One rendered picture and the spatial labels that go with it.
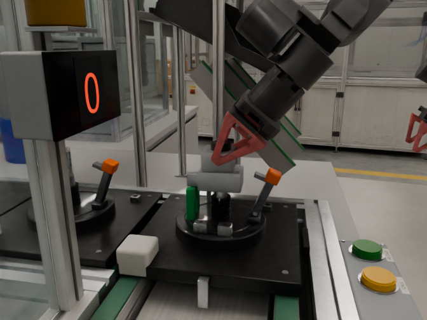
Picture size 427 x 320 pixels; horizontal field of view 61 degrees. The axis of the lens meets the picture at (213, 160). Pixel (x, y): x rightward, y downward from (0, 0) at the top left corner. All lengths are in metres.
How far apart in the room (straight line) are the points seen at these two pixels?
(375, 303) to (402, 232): 0.43
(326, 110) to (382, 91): 0.64
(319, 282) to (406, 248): 0.37
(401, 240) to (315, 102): 3.80
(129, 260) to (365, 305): 0.29
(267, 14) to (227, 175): 0.22
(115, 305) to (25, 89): 0.28
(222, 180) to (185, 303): 0.17
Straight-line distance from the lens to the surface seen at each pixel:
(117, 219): 0.63
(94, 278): 0.52
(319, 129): 4.64
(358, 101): 4.59
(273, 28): 0.49
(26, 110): 0.33
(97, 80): 0.38
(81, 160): 1.36
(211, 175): 0.52
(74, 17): 0.36
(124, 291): 0.50
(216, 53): 0.72
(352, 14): 0.48
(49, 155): 0.39
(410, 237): 0.89
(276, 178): 0.53
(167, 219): 0.62
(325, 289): 0.49
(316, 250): 0.57
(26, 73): 0.32
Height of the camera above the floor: 1.24
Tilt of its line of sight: 17 degrees down
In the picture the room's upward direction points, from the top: straight up
